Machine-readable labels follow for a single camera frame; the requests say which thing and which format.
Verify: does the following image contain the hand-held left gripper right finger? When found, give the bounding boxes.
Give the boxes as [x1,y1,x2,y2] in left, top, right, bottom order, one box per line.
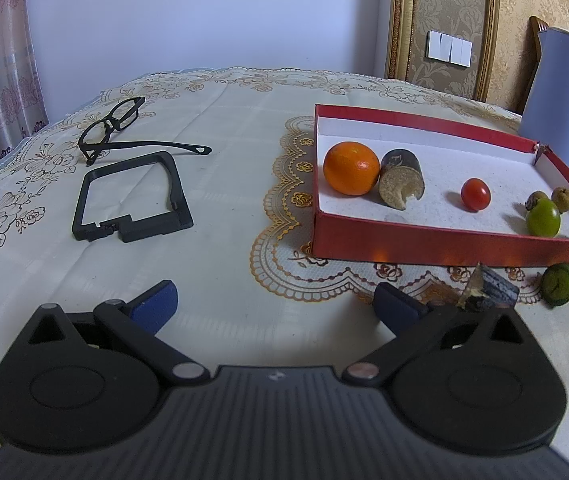
[342,282,540,388]

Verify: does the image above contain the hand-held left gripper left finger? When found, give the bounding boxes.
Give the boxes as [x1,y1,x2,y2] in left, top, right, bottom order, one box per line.
[12,280,211,388]

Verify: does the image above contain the dark sugarcane piece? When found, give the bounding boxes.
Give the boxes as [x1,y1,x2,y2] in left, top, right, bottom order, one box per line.
[457,262,520,311]

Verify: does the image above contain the dark sugarcane piece bitten end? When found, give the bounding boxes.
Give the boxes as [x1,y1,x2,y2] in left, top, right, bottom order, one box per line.
[379,148,426,210]

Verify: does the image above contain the red cherry tomato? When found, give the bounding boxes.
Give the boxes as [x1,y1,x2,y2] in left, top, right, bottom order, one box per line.
[461,178,491,212]

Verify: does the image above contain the orange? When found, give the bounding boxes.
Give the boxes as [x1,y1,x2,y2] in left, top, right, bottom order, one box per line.
[323,141,381,196]

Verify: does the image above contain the red shallow box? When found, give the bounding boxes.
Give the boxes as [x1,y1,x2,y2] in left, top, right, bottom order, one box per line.
[312,104,569,267]

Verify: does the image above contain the green tomato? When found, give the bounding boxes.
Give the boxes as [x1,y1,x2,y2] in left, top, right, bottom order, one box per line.
[525,198,561,237]

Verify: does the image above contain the black eyeglasses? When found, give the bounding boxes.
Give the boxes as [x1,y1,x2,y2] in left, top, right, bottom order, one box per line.
[78,96,212,167]

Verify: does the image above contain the green cut fruit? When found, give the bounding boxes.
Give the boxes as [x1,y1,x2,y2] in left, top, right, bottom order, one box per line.
[541,263,569,307]

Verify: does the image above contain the cream embroidered tablecloth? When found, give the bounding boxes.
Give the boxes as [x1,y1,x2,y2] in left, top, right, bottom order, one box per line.
[0,66,569,461]

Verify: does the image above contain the blue electric kettle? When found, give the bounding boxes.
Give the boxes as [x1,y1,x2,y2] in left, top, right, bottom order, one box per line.
[519,26,569,170]

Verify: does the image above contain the wooden headboard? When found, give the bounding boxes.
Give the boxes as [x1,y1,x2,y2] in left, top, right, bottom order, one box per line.
[528,15,550,42]

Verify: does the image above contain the black rectangular frame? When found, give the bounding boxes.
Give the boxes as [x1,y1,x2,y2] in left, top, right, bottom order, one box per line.
[71,150,194,244]

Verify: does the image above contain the white light switch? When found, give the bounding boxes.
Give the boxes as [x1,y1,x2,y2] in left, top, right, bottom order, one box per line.
[425,30,473,67]

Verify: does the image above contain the gold wall frame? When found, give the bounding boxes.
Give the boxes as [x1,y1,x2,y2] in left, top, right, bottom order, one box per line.
[385,0,501,103]

